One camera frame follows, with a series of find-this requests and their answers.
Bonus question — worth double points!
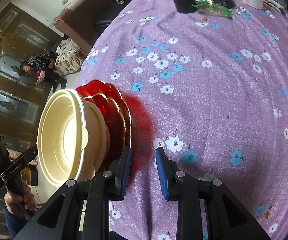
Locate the black round container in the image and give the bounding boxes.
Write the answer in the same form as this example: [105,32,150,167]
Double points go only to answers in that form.
[173,0,197,14]

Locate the white plastic bowl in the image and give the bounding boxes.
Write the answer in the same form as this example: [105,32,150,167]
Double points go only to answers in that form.
[86,102,110,179]

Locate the red glass scalloped plate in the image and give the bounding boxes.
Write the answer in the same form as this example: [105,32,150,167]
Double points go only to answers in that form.
[76,80,132,172]

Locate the seated person in dark clothes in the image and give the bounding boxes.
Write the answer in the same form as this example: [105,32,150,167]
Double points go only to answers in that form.
[20,51,67,92]

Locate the purple floral tablecloth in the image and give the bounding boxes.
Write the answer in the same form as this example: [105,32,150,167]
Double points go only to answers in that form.
[76,0,288,239]

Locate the dark wooden cabinet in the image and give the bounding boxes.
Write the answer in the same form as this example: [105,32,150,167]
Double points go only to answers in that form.
[0,2,65,233]

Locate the brown armchair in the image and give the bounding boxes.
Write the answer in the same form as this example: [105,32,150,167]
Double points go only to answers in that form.
[54,0,115,53]

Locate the green plastic wrapper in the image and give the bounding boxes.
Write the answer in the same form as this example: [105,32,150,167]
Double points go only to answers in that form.
[191,0,233,20]

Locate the floral patterned cushion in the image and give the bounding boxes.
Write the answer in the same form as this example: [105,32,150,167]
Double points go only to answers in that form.
[54,38,85,76]

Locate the person's left hand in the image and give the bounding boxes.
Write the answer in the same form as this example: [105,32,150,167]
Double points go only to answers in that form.
[4,182,36,218]

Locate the large cream plastic bowl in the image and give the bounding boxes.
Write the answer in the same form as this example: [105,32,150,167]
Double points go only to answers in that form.
[37,89,81,187]

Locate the cream bowl with white rim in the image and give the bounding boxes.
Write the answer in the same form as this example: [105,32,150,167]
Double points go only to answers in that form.
[69,89,95,182]

